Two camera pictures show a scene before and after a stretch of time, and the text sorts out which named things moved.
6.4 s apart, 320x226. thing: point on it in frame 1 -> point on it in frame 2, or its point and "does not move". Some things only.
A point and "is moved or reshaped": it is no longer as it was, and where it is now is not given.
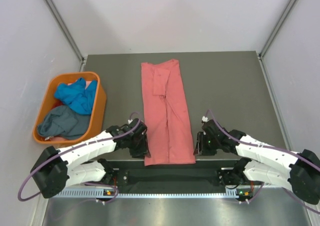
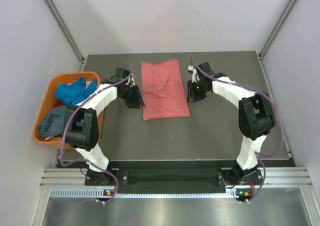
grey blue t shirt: (62, 121) does not move
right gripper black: (201, 148) -> (192, 96)
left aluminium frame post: (58, 18) does not move
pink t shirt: (167, 131) is moved or reshaped
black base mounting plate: (169, 178) does not move
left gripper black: (143, 150) -> (137, 101)
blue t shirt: (79, 99) does not move
